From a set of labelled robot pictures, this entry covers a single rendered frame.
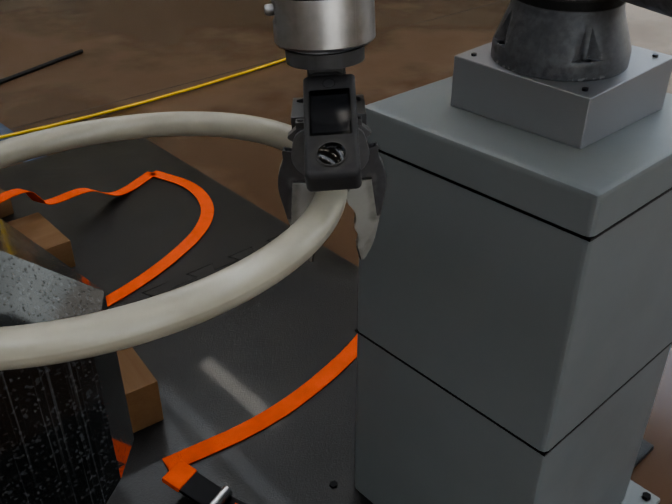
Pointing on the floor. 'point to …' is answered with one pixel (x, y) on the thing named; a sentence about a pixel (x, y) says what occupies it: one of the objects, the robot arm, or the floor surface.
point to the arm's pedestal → (511, 308)
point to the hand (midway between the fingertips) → (336, 252)
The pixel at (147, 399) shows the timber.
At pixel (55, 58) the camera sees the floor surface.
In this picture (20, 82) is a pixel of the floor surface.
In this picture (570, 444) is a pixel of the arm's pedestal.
